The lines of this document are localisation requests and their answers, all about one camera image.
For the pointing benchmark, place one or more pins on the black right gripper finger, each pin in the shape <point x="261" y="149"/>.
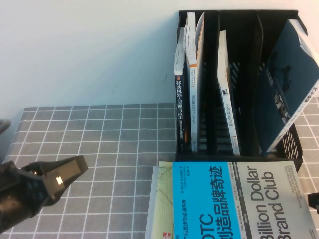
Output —
<point x="313" y="199"/>

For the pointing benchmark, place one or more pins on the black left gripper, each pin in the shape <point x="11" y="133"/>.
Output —
<point x="22" y="181"/>

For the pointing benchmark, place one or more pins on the blue and grey Billion Dollar book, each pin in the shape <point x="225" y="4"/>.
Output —
<point x="249" y="199"/>

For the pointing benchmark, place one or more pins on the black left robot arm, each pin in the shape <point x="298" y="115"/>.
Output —
<point x="15" y="206"/>

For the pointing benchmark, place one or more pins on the yellow mechanical devices book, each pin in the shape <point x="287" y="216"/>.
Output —
<point x="162" y="199"/>

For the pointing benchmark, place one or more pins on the black plastic book stand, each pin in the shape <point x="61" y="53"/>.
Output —
<point x="211" y="157"/>

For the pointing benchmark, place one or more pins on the dark blue cover book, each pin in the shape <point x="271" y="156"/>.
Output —
<point x="286" y="74"/>

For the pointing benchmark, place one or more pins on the black spine robotics book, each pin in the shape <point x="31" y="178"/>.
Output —
<point x="180" y="99"/>

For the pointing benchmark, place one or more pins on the thin white spine book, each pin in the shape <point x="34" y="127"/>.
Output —
<point x="225" y="87"/>

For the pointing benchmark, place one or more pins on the white spine orange band book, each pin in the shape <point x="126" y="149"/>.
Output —
<point x="193" y="99"/>

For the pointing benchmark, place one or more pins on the grey checked tablecloth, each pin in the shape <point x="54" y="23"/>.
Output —
<point x="99" y="139"/>

